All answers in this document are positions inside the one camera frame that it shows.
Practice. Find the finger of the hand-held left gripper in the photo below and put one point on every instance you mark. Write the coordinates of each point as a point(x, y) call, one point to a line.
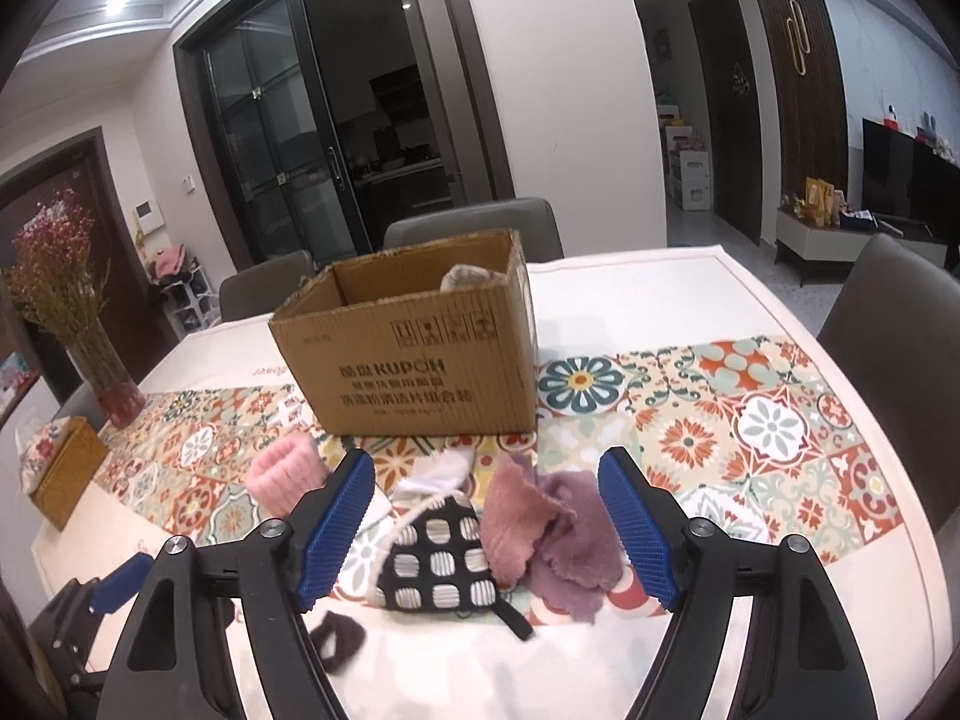
point(120, 581)

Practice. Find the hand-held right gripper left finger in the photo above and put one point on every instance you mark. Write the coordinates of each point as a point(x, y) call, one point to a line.
point(337, 525)

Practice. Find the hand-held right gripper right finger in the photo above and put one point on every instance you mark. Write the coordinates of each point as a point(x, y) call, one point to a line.
point(637, 532)

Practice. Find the purple fleece cloth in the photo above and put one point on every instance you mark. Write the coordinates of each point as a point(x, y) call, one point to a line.
point(577, 562)

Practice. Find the pink fuzzy sock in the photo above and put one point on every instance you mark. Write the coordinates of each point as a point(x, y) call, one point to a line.
point(281, 469)

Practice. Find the black white checked pouch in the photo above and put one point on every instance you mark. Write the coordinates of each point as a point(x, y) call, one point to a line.
point(442, 555)

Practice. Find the small dark cloth band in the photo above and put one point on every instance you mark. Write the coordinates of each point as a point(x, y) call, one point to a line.
point(349, 641)

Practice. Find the white cloth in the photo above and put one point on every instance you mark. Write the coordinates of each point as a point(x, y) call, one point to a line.
point(442, 472)

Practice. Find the pink fleece cloth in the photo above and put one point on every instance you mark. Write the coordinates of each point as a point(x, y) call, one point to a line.
point(517, 517)

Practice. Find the brown cardboard box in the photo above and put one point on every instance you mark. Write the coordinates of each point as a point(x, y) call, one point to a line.
point(405, 360)

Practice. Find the wicker tissue box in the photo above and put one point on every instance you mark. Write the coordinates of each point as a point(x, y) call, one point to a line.
point(71, 472)

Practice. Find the glass vase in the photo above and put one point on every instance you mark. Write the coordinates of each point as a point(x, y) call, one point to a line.
point(120, 397)

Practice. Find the floral patterned tablecloth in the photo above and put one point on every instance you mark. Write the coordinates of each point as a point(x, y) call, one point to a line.
point(675, 292)

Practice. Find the grey dining chair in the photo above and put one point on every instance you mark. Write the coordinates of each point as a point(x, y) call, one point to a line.
point(480, 221)
point(892, 315)
point(262, 285)

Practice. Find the grey cloth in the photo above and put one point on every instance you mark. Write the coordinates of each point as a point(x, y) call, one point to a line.
point(469, 277)

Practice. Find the shoe rack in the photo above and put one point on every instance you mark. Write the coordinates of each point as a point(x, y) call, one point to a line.
point(180, 292)

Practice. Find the dried pink flower bouquet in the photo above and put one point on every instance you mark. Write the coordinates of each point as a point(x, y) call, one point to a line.
point(60, 262)

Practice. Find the white television cabinet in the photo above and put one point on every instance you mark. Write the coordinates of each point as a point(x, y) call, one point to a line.
point(817, 244)

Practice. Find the white storage drawers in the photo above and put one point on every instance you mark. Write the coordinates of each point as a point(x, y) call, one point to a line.
point(690, 172)

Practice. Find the yellow packets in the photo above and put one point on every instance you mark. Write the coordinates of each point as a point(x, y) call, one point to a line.
point(819, 201)

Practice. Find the dark glass sliding door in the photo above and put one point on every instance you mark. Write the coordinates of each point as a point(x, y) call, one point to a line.
point(255, 127)

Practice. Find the dark wooden door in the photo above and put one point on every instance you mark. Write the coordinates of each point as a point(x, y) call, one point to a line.
point(724, 112)

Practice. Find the slatted panel with gold ornament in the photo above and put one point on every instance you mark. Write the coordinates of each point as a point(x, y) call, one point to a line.
point(817, 127)

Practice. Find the black television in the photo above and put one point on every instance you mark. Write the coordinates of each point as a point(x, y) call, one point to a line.
point(907, 172)

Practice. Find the wall intercom panel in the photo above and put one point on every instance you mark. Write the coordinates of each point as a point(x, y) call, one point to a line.
point(148, 215)

